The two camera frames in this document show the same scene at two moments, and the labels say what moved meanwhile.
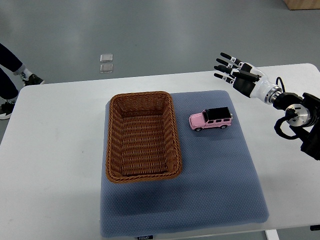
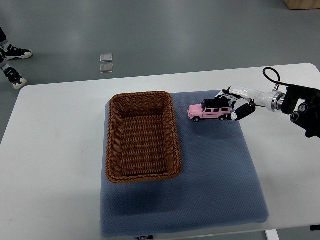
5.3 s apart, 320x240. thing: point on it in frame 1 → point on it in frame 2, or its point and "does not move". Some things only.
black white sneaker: x=33 y=80 → x=13 y=52
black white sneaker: x=6 y=109 → x=17 y=81
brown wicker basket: x=143 y=142 does not move
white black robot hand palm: x=262 y=89 → x=273 y=100
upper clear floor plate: x=106 y=57 does not move
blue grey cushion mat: x=219 y=184 does not move
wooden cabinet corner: x=302 y=4 does not move
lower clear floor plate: x=106 y=68 does not move
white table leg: x=272 y=235 does not move
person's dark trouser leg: x=10 y=61 → x=3 y=39
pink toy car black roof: x=219 y=117 → x=210 y=108
